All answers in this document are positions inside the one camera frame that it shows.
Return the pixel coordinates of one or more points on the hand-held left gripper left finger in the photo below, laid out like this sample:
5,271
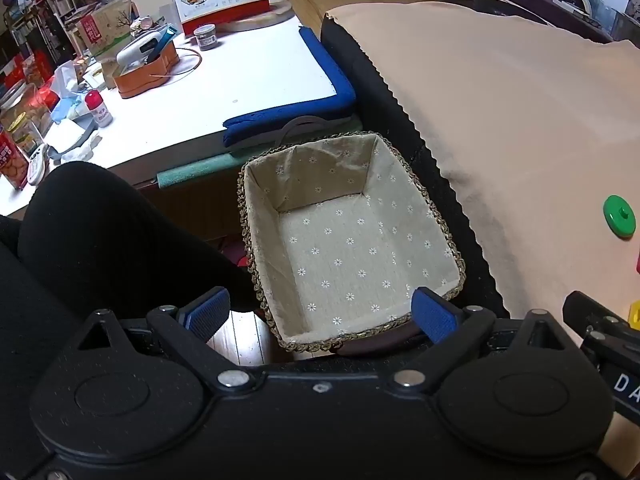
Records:
207,312

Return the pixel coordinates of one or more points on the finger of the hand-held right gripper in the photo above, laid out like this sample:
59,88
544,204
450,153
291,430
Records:
595,312

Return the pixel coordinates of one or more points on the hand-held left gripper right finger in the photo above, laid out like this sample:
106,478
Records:
435,315

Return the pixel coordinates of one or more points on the small yellow toy cube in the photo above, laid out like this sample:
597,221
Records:
635,316

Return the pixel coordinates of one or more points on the wicker basket with floral lining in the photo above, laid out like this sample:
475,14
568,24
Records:
340,240

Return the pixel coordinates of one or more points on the green round toy disc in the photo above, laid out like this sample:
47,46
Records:
617,220

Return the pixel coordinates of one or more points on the person's black trouser leg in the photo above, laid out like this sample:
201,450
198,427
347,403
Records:
100,235

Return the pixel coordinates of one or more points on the green foam mat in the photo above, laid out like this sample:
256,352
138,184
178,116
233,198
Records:
200,171

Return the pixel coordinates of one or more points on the beige cloth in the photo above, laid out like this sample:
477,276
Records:
500,110

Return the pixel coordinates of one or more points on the white remote control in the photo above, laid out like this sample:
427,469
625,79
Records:
37,164

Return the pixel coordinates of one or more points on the white bottle with red cap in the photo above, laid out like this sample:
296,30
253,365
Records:
98,110

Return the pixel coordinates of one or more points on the black padded furniture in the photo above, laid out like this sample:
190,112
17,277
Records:
370,90

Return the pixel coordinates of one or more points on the brown organizer box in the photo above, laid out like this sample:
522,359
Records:
145,77

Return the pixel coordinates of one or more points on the blue tissue pack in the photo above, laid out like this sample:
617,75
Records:
70,109

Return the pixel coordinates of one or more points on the red cookie tin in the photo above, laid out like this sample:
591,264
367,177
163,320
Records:
11,157

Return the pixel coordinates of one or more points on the blue folded cloth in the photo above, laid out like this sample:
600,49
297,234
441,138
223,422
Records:
330,80

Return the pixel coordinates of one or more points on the white handheld device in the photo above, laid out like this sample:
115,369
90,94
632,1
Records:
135,50

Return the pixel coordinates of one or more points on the small tin can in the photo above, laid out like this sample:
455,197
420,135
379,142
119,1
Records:
205,37

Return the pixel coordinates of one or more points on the round wooden board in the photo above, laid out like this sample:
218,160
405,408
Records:
265,20

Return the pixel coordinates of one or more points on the cardboard box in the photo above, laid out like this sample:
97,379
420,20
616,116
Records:
105,25

